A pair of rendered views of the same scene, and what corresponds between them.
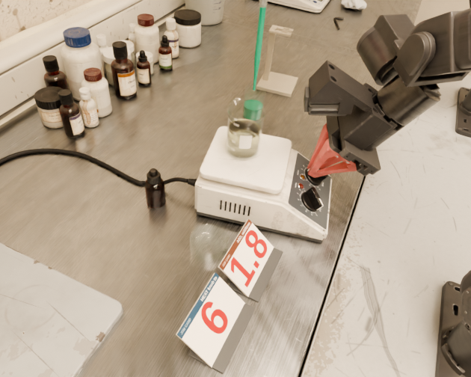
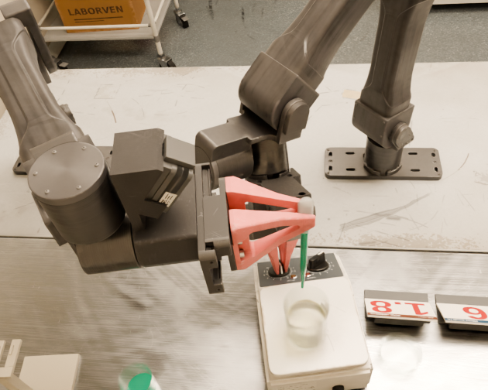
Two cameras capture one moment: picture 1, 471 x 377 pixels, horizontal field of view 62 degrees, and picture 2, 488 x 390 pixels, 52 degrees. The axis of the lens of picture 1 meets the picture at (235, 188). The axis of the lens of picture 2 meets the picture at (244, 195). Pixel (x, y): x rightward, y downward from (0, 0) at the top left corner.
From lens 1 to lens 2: 0.63 m
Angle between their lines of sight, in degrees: 61
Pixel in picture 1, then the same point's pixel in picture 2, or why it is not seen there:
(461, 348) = (396, 159)
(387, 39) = (234, 149)
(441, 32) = (298, 90)
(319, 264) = (358, 259)
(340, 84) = (300, 190)
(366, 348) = (414, 217)
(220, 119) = not seen: outside the picture
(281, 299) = (412, 278)
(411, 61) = (302, 121)
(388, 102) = (283, 162)
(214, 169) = (355, 348)
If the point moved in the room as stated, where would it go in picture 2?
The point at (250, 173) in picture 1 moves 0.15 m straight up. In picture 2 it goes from (340, 310) to (347, 244)
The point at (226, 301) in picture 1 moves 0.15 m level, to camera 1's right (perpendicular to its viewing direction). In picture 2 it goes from (454, 310) to (405, 226)
